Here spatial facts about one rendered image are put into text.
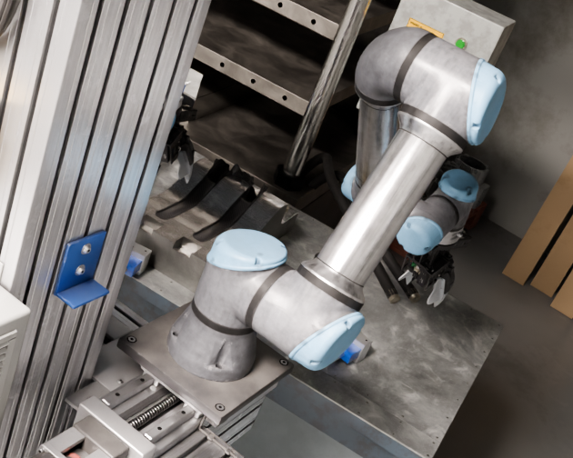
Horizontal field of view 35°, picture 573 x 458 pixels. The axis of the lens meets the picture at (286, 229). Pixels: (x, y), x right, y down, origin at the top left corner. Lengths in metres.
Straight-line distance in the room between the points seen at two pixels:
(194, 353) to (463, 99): 0.58
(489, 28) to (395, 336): 0.90
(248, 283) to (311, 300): 0.10
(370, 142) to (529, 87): 3.52
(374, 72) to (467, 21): 1.20
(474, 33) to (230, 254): 1.39
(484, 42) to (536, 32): 2.45
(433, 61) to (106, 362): 0.74
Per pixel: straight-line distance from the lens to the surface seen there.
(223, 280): 1.40
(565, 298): 4.67
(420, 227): 1.67
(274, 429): 2.13
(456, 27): 2.61
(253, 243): 1.42
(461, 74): 1.36
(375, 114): 1.52
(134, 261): 2.06
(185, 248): 2.12
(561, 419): 3.90
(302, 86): 2.83
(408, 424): 2.00
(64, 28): 1.06
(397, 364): 2.16
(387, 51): 1.40
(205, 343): 1.46
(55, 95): 1.08
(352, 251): 1.35
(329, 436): 2.07
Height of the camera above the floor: 1.96
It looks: 28 degrees down
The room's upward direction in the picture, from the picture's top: 22 degrees clockwise
